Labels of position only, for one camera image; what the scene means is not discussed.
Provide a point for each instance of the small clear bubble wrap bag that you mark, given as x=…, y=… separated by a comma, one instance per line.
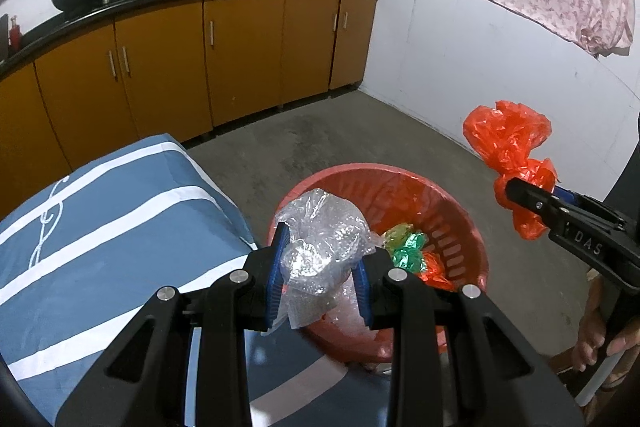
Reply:
x=320, y=247

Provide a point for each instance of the blue white striped cloth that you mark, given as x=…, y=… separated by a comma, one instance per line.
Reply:
x=115, y=217

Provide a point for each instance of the person's right hand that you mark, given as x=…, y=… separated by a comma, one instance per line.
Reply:
x=592, y=337

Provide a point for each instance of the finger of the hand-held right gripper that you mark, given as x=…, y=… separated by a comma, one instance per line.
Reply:
x=595, y=209
x=530, y=202

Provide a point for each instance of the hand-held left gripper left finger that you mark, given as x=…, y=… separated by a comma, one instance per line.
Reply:
x=274, y=277

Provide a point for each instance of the orange plastic bag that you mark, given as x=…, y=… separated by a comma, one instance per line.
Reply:
x=510, y=137

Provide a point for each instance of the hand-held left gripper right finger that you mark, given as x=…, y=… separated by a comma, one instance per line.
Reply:
x=361, y=294

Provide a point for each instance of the orange and green wrapper bundle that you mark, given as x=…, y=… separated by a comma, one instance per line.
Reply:
x=415, y=259

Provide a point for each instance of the red bottle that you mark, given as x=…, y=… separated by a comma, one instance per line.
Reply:
x=15, y=36

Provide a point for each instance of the wooden base cabinets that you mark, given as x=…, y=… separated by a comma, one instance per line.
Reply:
x=170, y=72

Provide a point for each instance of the red plastic basket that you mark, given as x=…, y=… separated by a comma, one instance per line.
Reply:
x=440, y=207

